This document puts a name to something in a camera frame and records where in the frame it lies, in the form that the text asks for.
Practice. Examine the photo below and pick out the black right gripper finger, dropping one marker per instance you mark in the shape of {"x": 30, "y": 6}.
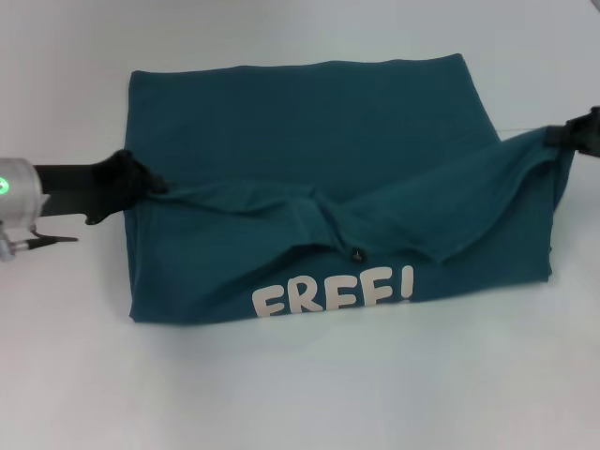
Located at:
{"x": 581, "y": 125}
{"x": 590, "y": 145}

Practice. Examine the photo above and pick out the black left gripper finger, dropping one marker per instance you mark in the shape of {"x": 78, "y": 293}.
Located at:
{"x": 157, "y": 184}

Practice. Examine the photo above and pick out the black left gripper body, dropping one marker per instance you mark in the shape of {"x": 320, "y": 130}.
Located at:
{"x": 108, "y": 187}

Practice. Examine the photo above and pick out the teal blue t-shirt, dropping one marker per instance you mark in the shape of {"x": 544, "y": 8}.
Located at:
{"x": 300, "y": 140}

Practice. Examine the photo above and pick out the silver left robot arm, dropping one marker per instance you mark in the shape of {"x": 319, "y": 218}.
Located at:
{"x": 16, "y": 187}

